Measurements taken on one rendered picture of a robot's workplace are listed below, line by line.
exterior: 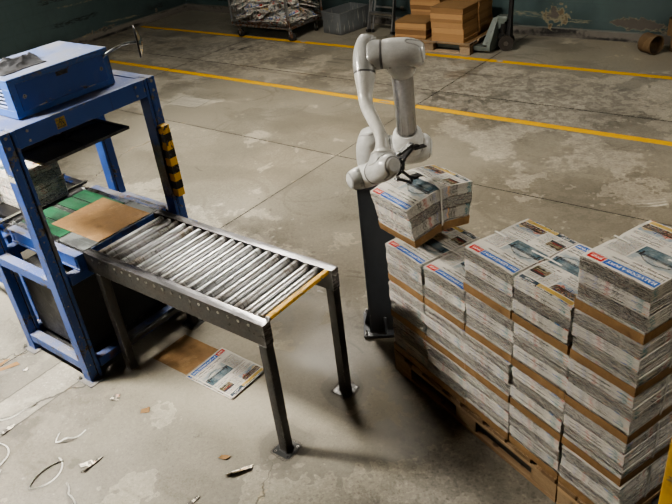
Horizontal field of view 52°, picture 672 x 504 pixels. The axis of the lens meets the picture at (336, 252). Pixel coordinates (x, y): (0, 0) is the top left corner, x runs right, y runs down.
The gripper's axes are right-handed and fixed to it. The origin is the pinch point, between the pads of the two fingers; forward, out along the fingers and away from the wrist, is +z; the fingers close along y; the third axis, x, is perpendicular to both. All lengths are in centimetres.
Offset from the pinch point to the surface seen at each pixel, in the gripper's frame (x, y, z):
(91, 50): -150, -39, -105
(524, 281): 82, 20, -15
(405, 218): 10.7, 21.2, -17.8
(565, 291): 97, 20, -9
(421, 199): 13.3, 12.5, -10.8
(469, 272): 51, 32, -14
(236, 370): -65, 132, -80
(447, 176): 3.3, 10.8, 13.1
